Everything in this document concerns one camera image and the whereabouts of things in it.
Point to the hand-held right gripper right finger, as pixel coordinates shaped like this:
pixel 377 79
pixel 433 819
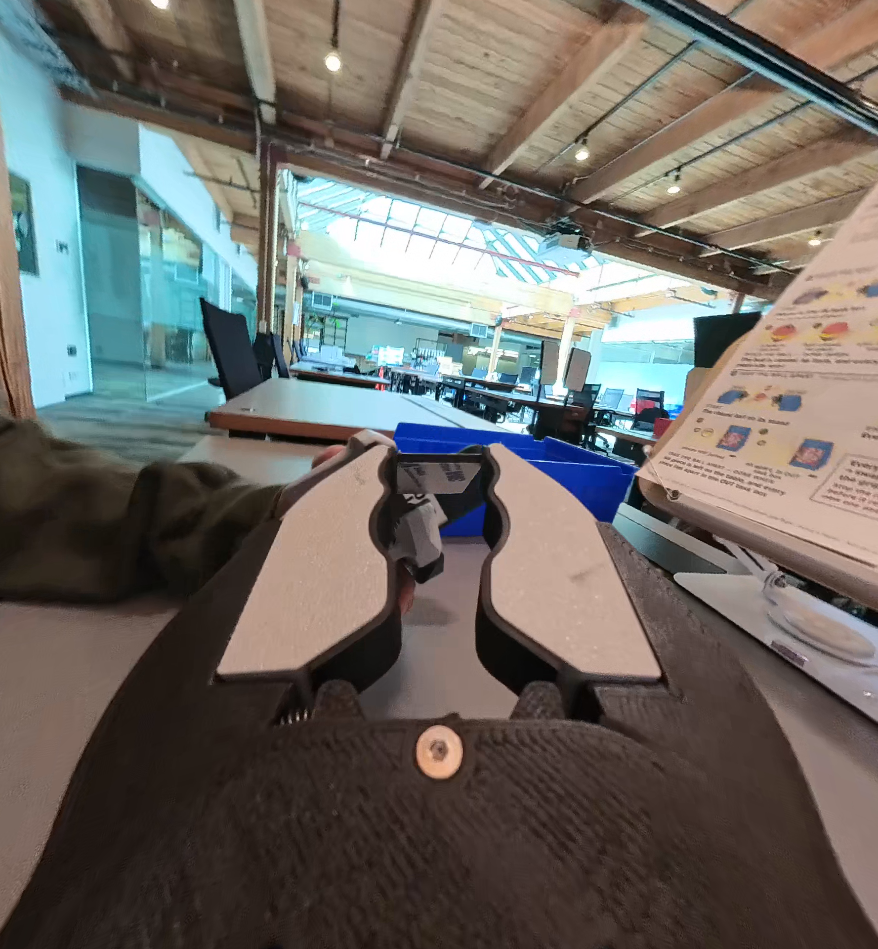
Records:
pixel 557 593

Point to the printed instruction sheet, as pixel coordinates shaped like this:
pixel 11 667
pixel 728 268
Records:
pixel 817 408

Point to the black monitor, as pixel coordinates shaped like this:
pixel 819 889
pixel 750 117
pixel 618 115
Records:
pixel 728 337

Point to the ceiling projector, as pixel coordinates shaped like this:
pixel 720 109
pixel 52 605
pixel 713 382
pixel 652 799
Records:
pixel 565 239

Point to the wooden display board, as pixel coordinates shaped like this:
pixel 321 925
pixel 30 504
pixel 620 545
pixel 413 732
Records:
pixel 780 563

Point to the person's left forearm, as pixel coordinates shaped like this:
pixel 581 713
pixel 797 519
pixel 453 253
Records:
pixel 112 519

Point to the white desk with wooden edge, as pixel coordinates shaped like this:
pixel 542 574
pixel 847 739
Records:
pixel 320 404

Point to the black high-back chair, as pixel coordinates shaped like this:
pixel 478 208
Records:
pixel 227 348

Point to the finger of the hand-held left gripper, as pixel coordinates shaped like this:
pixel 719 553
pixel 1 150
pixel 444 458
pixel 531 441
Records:
pixel 418 537

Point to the large blue storage bin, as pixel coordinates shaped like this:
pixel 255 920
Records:
pixel 557 482

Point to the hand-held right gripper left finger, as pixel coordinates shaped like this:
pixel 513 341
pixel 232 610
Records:
pixel 313 586

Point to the person's left hand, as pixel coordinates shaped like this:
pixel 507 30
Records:
pixel 327 456

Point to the framed wall picture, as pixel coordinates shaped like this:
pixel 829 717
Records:
pixel 24 222

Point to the white board stand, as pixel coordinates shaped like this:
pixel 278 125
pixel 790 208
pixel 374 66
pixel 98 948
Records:
pixel 728 600

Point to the red bin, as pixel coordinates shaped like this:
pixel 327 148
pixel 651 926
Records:
pixel 662 428

